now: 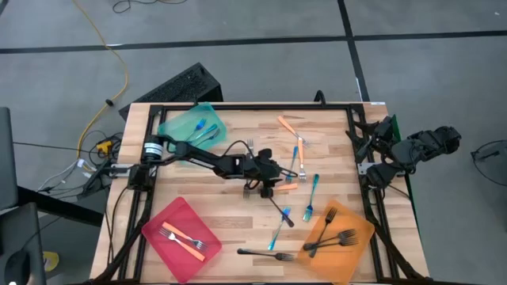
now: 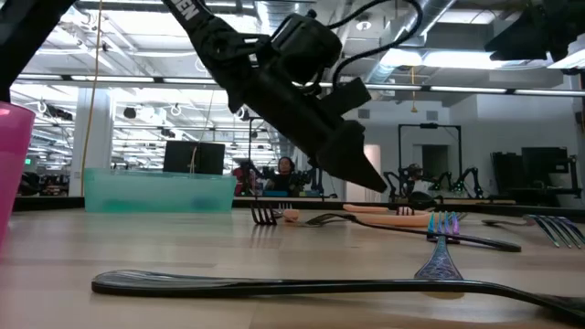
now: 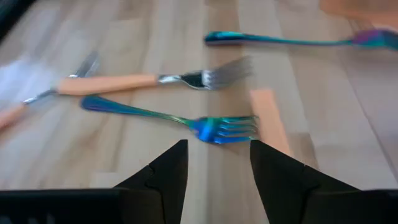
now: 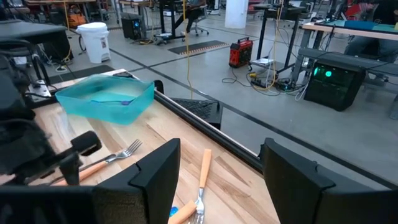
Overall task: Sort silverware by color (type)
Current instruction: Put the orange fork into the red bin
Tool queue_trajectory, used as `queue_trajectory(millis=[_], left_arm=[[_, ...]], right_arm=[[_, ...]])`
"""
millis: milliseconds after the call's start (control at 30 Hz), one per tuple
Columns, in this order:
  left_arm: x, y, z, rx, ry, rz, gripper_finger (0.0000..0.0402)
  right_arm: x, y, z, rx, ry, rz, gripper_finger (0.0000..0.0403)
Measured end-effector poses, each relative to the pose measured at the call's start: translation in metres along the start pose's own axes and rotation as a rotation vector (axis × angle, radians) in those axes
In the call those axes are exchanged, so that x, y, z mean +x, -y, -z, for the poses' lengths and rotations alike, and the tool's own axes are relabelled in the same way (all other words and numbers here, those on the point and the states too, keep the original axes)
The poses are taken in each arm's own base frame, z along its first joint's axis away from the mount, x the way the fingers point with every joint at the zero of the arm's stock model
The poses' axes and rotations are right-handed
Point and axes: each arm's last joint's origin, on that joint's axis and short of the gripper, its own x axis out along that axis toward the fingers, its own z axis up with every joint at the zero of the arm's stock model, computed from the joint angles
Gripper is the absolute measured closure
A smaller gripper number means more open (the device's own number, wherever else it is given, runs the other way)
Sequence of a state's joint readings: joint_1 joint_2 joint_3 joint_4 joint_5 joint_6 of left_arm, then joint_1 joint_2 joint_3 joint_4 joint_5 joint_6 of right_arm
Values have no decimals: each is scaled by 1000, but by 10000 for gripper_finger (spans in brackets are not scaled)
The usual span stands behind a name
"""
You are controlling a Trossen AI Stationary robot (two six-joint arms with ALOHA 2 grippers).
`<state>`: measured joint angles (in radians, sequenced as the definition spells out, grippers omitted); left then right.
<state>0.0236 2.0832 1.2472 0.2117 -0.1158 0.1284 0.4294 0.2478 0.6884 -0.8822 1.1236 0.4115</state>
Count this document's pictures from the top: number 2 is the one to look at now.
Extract yellow cable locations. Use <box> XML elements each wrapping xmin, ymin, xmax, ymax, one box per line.
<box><xmin>80</xmin><ymin>0</ymin><xmax>105</xmax><ymax>197</ymax></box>

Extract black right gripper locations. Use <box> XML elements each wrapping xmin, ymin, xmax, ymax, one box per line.
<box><xmin>483</xmin><ymin>0</ymin><xmax>585</xmax><ymax>63</ymax></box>

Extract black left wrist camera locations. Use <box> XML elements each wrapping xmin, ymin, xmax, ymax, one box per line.
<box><xmin>271</xmin><ymin>11</ymin><xmax>345</xmax><ymax>87</ymax></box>

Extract teal translucent plastic bin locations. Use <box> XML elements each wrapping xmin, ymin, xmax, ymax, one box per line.
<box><xmin>83</xmin><ymin>167</ymin><xmax>238</xmax><ymax>214</ymax></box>

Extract black gantry frame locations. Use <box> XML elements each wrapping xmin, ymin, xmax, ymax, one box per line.
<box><xmin>397</xmin><ymin>122</ymin><xmax>463</xmax><ymax>202</ymax></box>
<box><xmin>248</xmin><ymin>116</ymin><xmax>275</xmax><ymax>198</ymax></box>

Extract black monitor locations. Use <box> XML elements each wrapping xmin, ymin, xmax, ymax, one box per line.
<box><xmin>163</xmin><ymin>140</ymin><xmax>196</xmax><ymax>176</ymax></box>
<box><xmin>195</xmin><ymin>141</ymin><xmax>227</xmax><ymax>176</ymax></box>

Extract white door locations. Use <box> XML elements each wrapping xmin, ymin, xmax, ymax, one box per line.
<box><xmin>346</xmin><ymin>143</ymin><xmax>382</xmax><ymax>203</ymax></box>

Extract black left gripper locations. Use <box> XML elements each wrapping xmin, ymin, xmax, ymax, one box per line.
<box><xmin>213</xmin><ymin>33</ymin><xmax>389</xmax><ymax>195</ymax></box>

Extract white square pillar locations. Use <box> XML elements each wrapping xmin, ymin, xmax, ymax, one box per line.
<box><xmin>68</xmin><ymin>88</ymin><xmax>115</xmax><ymax>197</ymax></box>

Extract black monitor desk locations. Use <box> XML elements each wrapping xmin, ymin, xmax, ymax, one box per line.
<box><xmin>491</xmin><ymin>145</ymin><xmax>582</xmax><ymax>207</ymax></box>

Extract red translucent plastic bin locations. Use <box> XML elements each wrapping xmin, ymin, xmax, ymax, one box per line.
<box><xmin>0</xmin><ymin>101</ymin><xmax>37</xmax><ymax>248</ymax></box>

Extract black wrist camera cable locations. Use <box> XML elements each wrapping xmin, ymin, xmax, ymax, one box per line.
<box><xmin>314</xmin><ymin>0</ymin><xmax>425</xmax><ymax>90</ymax></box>

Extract person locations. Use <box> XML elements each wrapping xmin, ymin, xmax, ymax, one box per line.
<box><xmin>267</xmin><ymin>155</ymin><xmax>299</xmax><ymax>193</ymax></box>

